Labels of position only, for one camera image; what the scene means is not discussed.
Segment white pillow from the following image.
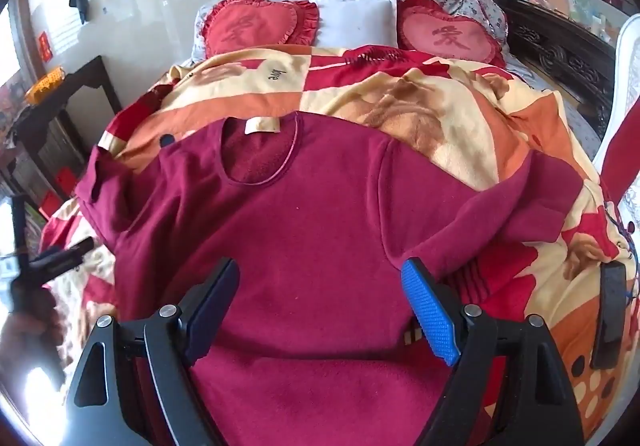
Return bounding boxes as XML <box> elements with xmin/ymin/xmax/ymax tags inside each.
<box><xmin>309</xmin><ymin>0</ymin><xmax>399</xmax><ymax>49</ymax></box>

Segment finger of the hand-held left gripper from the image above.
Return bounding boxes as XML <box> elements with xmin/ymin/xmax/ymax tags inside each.
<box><xmin>37</xmin><ymin>237</ymin><xmax>96</xmax><ymax>279</ymax></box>

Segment pile of assorted packets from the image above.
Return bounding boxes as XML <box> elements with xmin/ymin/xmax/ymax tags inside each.
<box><xmin>530</xmin><ymin>0</ymin><xmax>626</xmax><ymax>41</ymax></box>

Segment red orange printed blanket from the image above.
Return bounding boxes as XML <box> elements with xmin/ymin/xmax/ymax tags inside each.
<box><xmin>37</xmin><ymin>44</ymin><xmax>640</xmax><ymax>446</ymax></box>

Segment white chair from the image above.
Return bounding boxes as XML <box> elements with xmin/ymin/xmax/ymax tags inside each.
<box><xmin>592</xmin><ymin>13</ymin><xmax>640</xmax><ymax>231</ymax></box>

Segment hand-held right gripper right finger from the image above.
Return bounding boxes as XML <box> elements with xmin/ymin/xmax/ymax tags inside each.
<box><xmin>401</xmin><ymin>257</ymin><xmax>586</xmax><ymax>446</ymax></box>

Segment red box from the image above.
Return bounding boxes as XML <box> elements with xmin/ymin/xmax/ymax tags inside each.
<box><xmin>38</xmin><ymin>191</ymin><xmax>64</xmax><ymax>220</ymax></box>
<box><xmin>54</xmin><ymin>169</ymin><xmax>77</xmax><ymax>195</ymax></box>

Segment person's left hand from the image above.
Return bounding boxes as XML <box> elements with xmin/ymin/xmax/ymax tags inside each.
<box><xmin>0</xmin><ymin>296</ymin><xmax>68</xmax><ymax>397</ymax></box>

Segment black phone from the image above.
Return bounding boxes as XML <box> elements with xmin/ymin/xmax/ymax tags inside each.
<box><xmin>590</xmin><ymin>261</ymin><xmax>628</xmax><ymax>371</ymax></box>

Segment red heart pillow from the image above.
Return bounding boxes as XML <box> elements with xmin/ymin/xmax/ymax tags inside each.
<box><xmin>397</xmin><ymin>0</ymin><xmax>508</xmax><ymax>66</ymax></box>
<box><xmin>202</xmin><ymin>0</ymin><xmax>321</xmax><ymax>60</ymax></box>

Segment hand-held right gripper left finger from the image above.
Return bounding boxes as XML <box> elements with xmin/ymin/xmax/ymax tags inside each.
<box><xmin>65</xmin><ymin>257</ymin><xmax>241</xmax><ymax>446</ymax></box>

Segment orange basket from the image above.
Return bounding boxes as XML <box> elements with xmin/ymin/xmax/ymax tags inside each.
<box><xmin>25</xmin><ymin>66</ymin><xmax>67</xmax><ymax>105</ymax></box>

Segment maroon fleece sweater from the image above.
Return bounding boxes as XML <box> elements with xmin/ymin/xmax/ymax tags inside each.
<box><xmin>75</xmin><ymin>112</ymin><xmax>583</xmax><ymax>446</ymax></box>

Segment dark carved wooden headboard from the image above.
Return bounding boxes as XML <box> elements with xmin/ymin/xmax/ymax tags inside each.
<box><xmin>490</xmin><ymin>0</ymin><xmax>618</xmax><ymax>131</ymax></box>

